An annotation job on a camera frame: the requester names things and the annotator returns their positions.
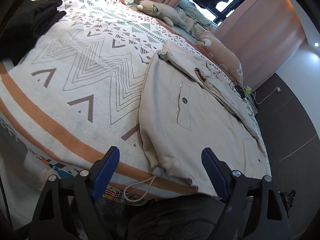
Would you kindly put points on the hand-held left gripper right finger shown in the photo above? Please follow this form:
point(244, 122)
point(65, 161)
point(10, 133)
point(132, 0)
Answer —
point(215, 175)

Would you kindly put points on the green item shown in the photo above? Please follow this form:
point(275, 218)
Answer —
point(247, 89)

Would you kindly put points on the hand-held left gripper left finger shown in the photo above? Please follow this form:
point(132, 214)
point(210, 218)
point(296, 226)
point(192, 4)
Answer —
point(105, 175)

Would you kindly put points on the beige seal plush toy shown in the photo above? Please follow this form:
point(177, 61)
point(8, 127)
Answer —
point(155, 8)

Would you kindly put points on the cream nightstand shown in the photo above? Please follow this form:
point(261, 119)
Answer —
point(255, 106)

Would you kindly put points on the patterned white orange bed blanket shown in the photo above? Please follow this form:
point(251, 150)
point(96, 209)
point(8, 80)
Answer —
point(75, 80)

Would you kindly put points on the cartoon printed bed sheet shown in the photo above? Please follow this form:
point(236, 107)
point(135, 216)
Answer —
point(115, 195)

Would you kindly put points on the window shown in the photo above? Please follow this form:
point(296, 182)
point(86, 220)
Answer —
point(225, 5)

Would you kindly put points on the crumpled light bedding pile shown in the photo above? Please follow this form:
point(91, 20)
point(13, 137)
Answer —
point(197, 12)

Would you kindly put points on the beige jacket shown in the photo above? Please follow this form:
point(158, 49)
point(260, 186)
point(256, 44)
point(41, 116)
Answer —
point(200, 130)

